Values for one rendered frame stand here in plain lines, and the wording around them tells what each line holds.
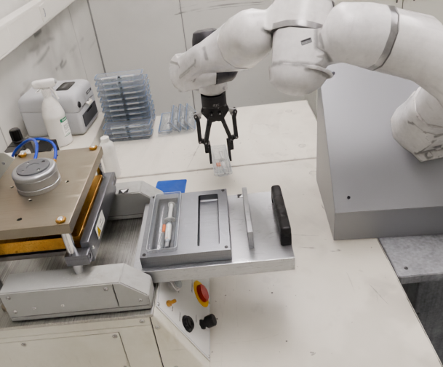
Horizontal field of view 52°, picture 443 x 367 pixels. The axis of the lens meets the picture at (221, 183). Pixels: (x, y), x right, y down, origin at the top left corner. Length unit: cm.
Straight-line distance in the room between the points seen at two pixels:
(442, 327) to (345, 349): 74
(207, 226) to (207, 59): 37
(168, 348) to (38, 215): 34
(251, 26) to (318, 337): 63
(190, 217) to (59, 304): 29
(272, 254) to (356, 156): 45
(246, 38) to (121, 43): 248
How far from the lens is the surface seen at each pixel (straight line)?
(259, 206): 96
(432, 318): 164
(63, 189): 87
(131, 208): 104
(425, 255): 121
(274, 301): 106
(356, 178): 118
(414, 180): 122
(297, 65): 85
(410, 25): 86
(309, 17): 88
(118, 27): 332
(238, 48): 92
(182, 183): 148
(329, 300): 106
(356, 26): 82
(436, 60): 87
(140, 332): 87
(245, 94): 342
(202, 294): 102
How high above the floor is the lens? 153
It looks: 32 degrees down
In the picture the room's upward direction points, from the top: 7 degrees counter-clockwise
